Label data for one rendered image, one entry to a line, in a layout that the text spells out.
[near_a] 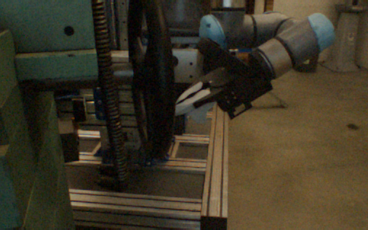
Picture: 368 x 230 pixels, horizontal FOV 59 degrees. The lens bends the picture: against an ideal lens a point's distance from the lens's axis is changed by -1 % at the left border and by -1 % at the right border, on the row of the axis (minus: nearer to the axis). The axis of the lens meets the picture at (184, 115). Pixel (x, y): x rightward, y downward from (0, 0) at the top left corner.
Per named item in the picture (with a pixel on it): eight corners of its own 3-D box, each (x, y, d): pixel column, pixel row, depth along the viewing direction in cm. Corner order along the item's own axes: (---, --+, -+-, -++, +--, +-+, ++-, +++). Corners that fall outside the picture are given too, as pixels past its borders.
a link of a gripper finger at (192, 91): (180, 131, 69) (218, 108, 69) (167, 109, 66) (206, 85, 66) (177, 124, 71) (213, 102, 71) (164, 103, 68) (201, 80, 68)
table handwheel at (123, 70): (201, 123, 37) (159, -67, 47) (9, 145, 32) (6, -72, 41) (164, 173, 64) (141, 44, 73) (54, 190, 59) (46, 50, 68)
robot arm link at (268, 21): (240, 9, 77) (262, 18, 67) (282, 9, 80) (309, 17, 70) (237, 43, 80) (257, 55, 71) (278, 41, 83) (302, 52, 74)
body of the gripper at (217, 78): (228, 122, 66) (279, 92, 66) (211, 89, 62) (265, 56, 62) (215, 106, 73) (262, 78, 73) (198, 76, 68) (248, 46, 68)
